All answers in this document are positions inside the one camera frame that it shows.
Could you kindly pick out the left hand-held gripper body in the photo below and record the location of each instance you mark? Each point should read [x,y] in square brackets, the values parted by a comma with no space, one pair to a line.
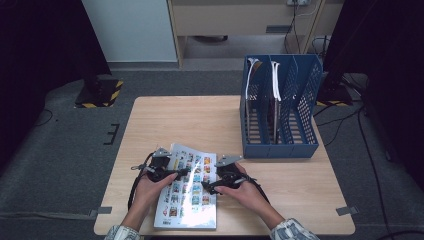
[160,168]

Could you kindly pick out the person's right hand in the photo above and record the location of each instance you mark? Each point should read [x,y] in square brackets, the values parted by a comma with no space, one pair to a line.
[248,198]

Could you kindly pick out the white picture-grid magazine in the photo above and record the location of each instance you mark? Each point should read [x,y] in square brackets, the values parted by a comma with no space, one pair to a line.
[190,203]

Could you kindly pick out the black and red magazine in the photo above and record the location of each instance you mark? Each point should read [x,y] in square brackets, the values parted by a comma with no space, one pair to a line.
[250,73]

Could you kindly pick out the white power strip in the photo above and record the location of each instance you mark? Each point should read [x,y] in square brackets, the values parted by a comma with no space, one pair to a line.
[296,2]

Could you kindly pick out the blue file rack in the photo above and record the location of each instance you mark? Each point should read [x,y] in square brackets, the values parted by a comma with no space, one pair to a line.
[303,100]

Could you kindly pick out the white cabinet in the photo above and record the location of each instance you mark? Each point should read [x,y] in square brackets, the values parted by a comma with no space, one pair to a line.
[130,30]

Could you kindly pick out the grey tape strip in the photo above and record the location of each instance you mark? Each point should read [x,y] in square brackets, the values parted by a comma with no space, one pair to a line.
[346,210]
[101,211]

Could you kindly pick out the person's left hand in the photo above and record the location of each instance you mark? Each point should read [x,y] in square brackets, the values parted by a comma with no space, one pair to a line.
[148,196]

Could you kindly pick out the black curtain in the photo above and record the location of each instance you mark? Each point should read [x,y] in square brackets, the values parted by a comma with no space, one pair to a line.
[393,66]
[33,50]

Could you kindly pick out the black stand base striped edge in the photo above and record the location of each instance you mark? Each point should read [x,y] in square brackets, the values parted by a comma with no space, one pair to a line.
[100,95]
[335,95]

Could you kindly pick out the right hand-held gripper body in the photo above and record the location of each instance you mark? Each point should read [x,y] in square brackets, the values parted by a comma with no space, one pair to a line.
[231,175]

